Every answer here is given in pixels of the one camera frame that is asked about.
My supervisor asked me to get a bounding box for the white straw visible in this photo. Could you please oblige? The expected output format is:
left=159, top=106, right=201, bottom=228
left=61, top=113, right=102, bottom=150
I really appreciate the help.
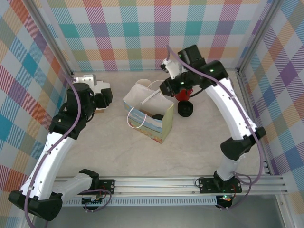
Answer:
left=140, top=91, right=162, bottom=107

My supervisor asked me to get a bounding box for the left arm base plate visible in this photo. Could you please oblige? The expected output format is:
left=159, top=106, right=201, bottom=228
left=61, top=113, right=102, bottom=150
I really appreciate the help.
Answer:
left=95, top=178, right=116, bottom=196

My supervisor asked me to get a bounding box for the perforated cable tray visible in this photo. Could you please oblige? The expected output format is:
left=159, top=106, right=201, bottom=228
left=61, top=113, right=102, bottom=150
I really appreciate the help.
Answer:
left=62, top=198, right=219, bottom=207

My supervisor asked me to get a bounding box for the grey metal base panel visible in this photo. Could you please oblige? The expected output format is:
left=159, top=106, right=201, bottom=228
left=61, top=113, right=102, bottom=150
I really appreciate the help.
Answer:
left=30, top=206, right=285, bottom=228

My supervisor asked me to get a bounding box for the stack of black lids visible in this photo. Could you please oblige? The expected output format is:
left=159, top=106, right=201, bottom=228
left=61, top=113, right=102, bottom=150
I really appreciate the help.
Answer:
left=177, top=101, right=194, bottom=117

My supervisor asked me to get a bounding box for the right slotted side rail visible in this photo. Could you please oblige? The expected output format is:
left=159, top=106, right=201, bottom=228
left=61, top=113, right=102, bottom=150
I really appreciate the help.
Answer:
left=261, top=156, right=273, bottom=176

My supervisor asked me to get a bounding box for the red straw bucket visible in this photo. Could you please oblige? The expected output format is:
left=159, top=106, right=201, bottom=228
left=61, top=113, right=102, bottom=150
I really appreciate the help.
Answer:
left=174, top=88, right=194, bottom=102

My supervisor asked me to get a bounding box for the aluminium frame post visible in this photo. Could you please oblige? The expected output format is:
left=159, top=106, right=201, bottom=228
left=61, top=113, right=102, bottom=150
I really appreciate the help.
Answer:
left=28, top=0, right=75, bottom=80
left=237, top=0, right=285, bottom=76

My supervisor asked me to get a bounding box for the electronics board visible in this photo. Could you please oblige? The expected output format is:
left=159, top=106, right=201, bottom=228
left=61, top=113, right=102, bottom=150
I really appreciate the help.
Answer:
left=82, top=195, right=105, bottom=206
left=217, top=194, right=233, bottom=203

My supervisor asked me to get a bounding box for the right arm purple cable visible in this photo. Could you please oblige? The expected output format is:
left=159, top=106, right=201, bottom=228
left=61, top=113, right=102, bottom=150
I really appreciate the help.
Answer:
left=166, top=45, right=266, bottom=211

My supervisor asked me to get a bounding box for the left electronics board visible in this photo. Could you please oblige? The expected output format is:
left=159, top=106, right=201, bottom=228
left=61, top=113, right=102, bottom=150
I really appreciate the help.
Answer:
left=82, top=195, right=105, bottom=206

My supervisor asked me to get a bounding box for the right aluminium frame post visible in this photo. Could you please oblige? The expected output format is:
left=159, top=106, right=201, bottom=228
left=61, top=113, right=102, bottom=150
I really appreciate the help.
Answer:
left=237, top=0, right=285, bottom=76

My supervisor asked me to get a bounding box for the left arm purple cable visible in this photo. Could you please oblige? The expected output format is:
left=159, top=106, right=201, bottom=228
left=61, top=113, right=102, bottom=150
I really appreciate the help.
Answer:
left=23, top=73, right=112, bottom=228

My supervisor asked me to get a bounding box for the left aluminium frame post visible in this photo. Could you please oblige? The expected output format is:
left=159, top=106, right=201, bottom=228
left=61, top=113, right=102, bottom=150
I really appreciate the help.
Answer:
left=28, top=0, right=75, bottom=80

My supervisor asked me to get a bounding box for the printed gift bag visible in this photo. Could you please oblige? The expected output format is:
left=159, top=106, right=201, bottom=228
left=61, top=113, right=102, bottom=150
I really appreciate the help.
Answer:
left=123, top=79, right=175, bottom=145

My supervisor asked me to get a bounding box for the front aluminium rail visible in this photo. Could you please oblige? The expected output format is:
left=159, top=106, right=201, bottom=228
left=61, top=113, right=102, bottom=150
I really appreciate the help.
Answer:
left=25, top=176, right=288, bottom=197

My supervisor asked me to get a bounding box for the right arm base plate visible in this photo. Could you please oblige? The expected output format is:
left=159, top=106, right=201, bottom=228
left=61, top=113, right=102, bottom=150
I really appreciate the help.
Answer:
left=199, top=177, right=243, bottom=194

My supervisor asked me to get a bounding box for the right electronics board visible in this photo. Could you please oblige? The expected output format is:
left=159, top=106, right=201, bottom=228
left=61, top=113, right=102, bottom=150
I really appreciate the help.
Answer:
left=217, top=194, right=233, bottom=203

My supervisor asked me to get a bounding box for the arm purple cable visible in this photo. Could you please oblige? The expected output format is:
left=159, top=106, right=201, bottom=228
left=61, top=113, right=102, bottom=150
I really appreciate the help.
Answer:
left=166, top=45, right=266, bottom=211
left=23, top=73, right=112, bottom=228

